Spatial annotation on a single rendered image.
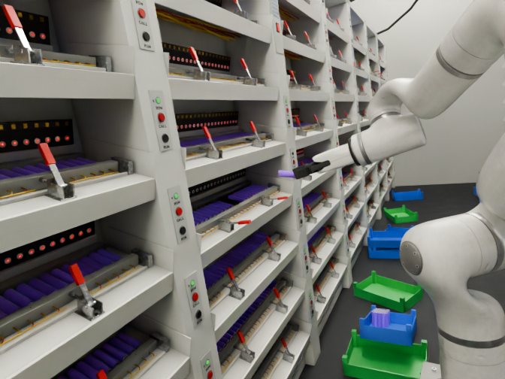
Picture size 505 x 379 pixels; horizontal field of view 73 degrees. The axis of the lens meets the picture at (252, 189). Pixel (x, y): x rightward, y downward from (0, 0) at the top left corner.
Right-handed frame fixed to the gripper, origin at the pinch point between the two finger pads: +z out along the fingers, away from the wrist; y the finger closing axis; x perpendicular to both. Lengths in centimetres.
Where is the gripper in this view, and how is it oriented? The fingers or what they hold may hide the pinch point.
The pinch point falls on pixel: (302, 171)
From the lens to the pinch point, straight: 96.5
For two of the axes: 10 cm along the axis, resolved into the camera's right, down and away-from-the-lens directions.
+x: 3.7, 9.3, 0.4
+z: -8.1, 3.0, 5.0
